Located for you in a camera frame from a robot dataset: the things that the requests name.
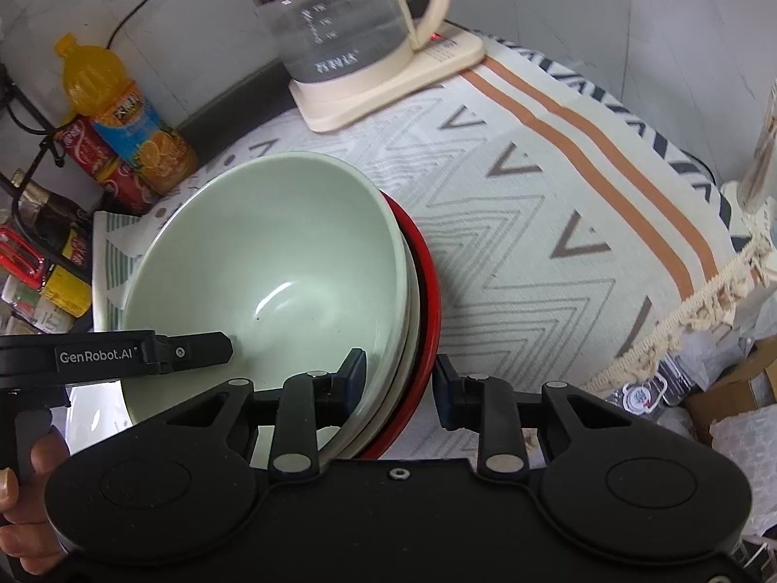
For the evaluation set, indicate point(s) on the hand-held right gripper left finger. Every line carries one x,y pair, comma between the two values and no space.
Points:
356,376

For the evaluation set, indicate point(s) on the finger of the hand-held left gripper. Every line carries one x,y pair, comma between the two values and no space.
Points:
200,351

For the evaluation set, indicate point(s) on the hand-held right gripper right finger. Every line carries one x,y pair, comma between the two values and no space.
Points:
446,390

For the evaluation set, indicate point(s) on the white bowl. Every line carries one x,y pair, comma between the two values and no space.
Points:
394,390

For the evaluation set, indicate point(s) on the red plate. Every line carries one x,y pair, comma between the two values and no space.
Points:
428,328

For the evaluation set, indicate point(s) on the pale green bowl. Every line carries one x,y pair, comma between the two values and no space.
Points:
273,255

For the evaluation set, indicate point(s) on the person's left hand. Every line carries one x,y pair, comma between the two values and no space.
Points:
30,504

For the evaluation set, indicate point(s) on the clear plastic packet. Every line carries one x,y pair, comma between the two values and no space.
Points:
30,311

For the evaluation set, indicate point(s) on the yellow packet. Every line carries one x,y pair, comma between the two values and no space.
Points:
67,291

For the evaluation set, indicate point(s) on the red packet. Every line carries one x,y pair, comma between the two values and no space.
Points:
21,258

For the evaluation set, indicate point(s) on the green striped white mat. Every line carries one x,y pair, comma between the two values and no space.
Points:
112,267

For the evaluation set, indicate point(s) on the dark glass bottle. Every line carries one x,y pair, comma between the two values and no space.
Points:
48,218

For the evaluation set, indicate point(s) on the red cola can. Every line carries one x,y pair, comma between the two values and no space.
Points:
127,189
82,146

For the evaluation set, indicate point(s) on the clear plastic water bottle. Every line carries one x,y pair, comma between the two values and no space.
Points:
661,384

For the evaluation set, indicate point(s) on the patterned tablecloth with fringe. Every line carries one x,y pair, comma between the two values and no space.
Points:
546,194

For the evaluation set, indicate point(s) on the orange juice bottle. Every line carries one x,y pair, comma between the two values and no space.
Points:
121,121

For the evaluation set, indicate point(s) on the cream kettle base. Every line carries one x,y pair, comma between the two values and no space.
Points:
364,97

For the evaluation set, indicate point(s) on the cardboard box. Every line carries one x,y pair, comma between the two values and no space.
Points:
740,382

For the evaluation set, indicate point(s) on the white plastic wrap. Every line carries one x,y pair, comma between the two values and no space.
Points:
746,455

